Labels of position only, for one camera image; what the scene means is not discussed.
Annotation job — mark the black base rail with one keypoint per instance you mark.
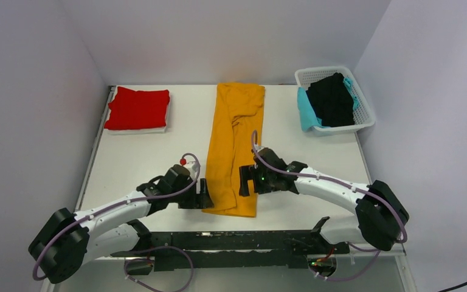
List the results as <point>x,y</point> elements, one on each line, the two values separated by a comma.
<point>293,249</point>

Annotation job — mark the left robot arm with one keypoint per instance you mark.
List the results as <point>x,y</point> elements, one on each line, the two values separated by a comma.
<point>69,240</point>

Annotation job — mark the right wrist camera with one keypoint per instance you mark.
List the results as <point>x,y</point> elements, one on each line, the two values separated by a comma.
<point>256,149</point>

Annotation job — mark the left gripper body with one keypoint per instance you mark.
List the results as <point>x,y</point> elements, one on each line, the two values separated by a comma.
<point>190,200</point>

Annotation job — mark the black t shirt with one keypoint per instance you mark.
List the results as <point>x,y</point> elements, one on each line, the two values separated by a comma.
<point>331,101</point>

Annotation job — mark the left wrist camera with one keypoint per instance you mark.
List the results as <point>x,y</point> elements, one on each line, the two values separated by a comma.
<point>193,167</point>

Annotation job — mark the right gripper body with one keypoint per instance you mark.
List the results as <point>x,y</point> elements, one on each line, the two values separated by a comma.
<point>264,183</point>

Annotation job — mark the white plastic basket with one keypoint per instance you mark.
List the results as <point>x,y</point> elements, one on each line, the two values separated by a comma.
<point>363,114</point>

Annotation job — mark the folded red t shirt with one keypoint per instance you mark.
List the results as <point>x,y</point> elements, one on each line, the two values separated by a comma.
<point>126,92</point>

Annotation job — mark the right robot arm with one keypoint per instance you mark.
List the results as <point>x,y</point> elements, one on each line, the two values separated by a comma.
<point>377,215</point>

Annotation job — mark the yellow t shirt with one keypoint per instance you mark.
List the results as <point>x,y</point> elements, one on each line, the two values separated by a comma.
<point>239,110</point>

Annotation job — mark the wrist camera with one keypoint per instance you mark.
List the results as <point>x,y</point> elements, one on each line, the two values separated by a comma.
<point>256,149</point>
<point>193,167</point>

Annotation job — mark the teal t shirt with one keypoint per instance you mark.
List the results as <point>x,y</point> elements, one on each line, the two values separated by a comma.
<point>327,103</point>

